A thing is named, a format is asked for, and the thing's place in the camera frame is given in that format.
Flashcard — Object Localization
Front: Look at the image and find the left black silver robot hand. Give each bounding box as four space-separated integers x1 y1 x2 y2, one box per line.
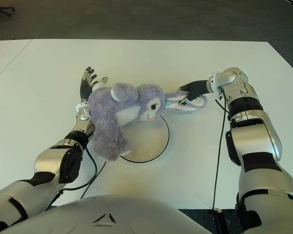
79 66 109 101

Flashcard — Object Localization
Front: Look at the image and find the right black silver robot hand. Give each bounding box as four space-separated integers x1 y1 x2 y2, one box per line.
178 79 212 106

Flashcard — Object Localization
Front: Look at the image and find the purple plush bunny doll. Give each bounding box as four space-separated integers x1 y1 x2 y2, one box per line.
87 82 208 162

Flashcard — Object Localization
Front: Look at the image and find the white plate black rim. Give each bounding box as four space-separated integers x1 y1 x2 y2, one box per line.
119 114 170 163

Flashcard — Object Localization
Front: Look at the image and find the silver robot torso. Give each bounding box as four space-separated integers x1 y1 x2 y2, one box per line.
14 195 206 234

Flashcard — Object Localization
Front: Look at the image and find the thick black power cable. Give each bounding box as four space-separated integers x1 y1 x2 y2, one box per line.
214 96 230 114
61 146 98 192

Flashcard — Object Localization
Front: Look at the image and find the thin black signal cable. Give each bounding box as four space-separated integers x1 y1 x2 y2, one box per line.
80 160 107 199
211 99 227 210

